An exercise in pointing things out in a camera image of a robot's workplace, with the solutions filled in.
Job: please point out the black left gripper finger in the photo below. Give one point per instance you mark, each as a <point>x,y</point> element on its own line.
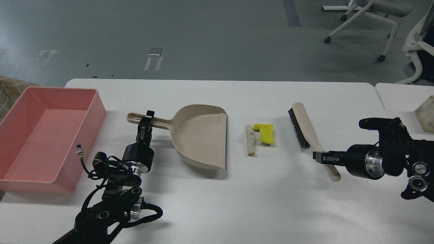
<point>143,134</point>
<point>149,122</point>

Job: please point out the beige block on side table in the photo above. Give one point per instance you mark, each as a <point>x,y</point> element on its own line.
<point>425,115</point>

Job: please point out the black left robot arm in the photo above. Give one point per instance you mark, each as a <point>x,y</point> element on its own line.
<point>117,203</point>

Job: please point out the white office chair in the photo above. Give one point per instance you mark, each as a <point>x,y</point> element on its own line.
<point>378,10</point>

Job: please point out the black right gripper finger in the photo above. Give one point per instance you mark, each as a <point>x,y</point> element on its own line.
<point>329,157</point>

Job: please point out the white chair right edge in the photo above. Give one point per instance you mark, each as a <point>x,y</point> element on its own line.
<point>419,49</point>

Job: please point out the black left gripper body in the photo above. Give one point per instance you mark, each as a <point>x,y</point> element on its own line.
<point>139,154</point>

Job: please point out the yellow green sponge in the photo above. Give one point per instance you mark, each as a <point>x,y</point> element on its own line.
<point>266,133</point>

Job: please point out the pink plastic bin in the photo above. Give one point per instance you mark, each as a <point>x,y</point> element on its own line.
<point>39,135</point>

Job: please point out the beige patterned cushion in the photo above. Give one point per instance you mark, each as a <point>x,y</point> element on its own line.
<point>10,90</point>

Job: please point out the beige plastic dustpan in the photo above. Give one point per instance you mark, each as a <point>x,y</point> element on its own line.
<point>199,134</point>

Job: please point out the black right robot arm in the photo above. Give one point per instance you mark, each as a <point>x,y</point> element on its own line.
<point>394,153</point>

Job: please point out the toast bread slice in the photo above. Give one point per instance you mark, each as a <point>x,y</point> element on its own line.
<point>250,140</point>

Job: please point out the beige hand brush black bristles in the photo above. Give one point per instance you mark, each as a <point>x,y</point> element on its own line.
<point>303,127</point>

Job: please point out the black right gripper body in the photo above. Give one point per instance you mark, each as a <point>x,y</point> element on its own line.
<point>363,161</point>

